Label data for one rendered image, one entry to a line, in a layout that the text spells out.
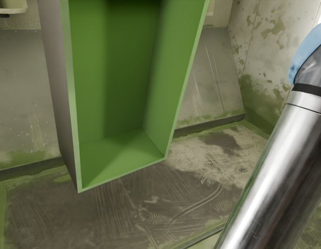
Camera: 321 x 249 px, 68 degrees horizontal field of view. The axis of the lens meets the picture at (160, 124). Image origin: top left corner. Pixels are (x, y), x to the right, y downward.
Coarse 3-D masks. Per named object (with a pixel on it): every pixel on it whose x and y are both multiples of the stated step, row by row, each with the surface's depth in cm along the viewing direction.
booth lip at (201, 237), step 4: (224, 224) 167; (216, 228) 164; (220, 228) 164; (208, 232) 161; (212, 232) 161; (216, 232) 163; (200, 236) 158; (204, 236) 158; (208, 236) 160; (192, 240) 155; (196, 240) 156; (200, 240) 157; (184, 244) 153; (188, 244) 153; (192, 244) 154; (176, 248) 150; (180, 248) 150; (184, 248) 151
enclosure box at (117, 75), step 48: (48, 0) 79; (96, 0) 108; (144, 0) 120; (192, 0) 106; (48, 48) 99; (96, 48) 122; (144, 48) 138; (192, 48) 110; (96, 96) 140; (144, 96) 163; (96, 144) 160; (144, 144) 168
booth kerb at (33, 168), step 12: (216, 120) 278; (228, 120) 289; (240, 120) 301; (180, 132) 259; (192, 132) 268; (60, 156) 203; (12, 168) 188; (24, 168) 193; (36, 168) 198; (48, 168) 203; (0, 180) 187
